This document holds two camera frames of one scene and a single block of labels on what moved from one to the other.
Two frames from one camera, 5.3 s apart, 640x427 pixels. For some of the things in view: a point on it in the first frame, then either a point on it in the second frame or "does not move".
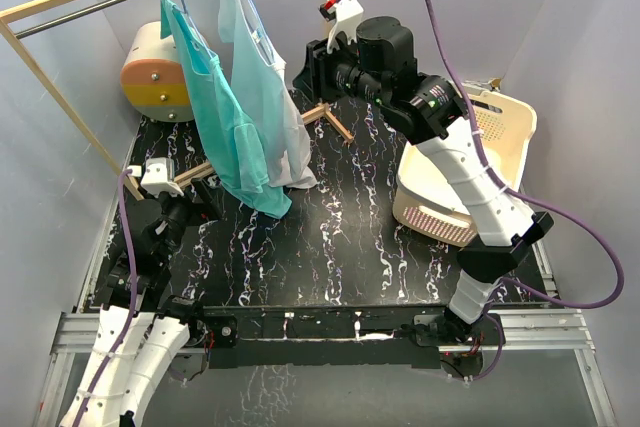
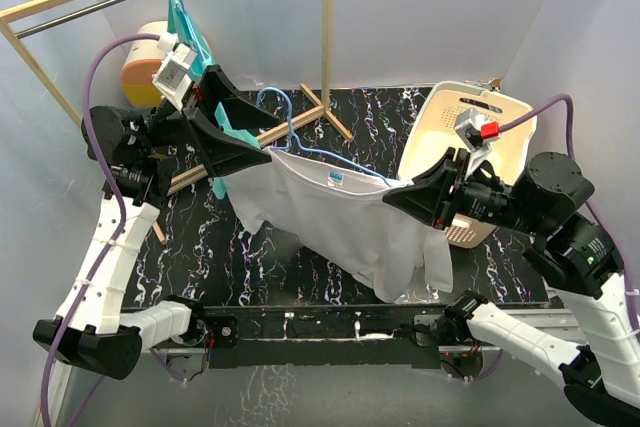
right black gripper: [314, 77] → [428, 192]
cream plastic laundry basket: [505, 125] does not move
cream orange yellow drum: [153, 76] does not move
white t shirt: [264, 86] → [343, 221]
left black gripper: [210, 203] → [220, 155]
